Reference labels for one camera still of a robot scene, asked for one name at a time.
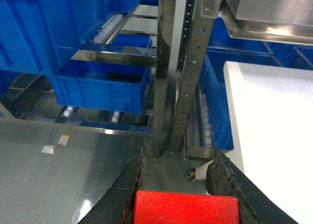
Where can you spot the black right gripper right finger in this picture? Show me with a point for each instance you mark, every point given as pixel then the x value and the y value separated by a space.
pixel 224 178

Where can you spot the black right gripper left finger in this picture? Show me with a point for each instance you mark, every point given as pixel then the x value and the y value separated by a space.
pixel 116 206

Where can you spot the red magnetic cube block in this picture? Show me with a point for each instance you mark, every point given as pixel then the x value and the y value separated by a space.
pixel 155 207

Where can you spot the blue bin lower left shelf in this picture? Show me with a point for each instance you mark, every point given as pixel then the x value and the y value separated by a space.
pixel 102 86

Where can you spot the large blue bin upper left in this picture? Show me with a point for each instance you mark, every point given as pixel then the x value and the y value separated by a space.
pixel 41 36

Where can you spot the steel rack upright post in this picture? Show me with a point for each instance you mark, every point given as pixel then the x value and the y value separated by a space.
pixel 199 18

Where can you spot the stainless steel front shelf rail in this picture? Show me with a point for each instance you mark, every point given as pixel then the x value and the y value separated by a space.
pixel 282 21

